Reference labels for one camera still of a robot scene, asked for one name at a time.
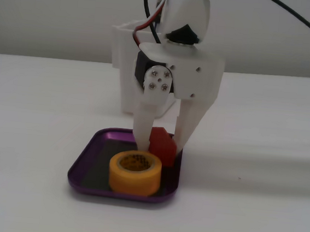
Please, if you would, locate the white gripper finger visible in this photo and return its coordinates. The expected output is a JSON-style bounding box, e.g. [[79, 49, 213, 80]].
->
[[131, 64, 175, 154], [171, 97, 214, 158]]

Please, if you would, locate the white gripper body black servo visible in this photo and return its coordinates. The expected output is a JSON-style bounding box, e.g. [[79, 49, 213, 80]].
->
[[132, 36, 228, 104]]

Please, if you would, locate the red cube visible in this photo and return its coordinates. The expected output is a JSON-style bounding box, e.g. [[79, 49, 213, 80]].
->
[[147, 126, 180, 169]]

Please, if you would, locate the yellow tape roll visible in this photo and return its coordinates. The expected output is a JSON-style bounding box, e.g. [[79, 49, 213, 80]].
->
[[106, 148, 165, 199]]

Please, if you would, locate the purple metal tray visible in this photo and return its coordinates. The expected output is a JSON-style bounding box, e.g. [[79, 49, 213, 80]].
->
[[65, 123, 186, 207]]

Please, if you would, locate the red white wire bundle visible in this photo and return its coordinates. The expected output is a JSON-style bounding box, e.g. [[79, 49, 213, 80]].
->
[[130, 0, 183, 53]]

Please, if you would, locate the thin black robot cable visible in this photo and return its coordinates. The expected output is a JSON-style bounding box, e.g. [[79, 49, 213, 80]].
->
[[139, 0, 167, 44]]

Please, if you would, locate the thick black cable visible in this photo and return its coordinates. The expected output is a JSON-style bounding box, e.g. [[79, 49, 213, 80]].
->
[[259, 0, 310, 49]]

